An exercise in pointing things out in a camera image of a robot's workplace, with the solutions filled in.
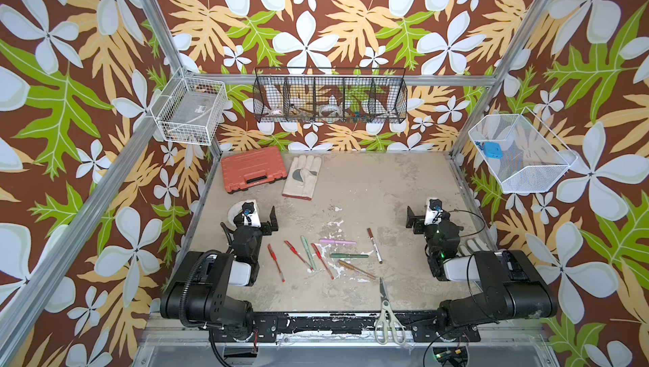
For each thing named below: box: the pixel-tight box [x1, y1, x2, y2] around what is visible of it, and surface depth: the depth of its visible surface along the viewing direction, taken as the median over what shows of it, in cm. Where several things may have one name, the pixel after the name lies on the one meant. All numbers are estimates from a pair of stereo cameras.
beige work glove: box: [282, 154, 322, 201], surface depth 113 cm
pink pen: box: [318, 239, 358, 245], surface depth 93 cm
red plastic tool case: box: [221, 145, 288, 193], surface depth 110 cm
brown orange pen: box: [338, 259, 377, 280], surface depth 87 cm
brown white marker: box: [366, 227, 383, 264], surface depth 92 cm
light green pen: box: [300, 235, 317, 271], surface depth 90 cm
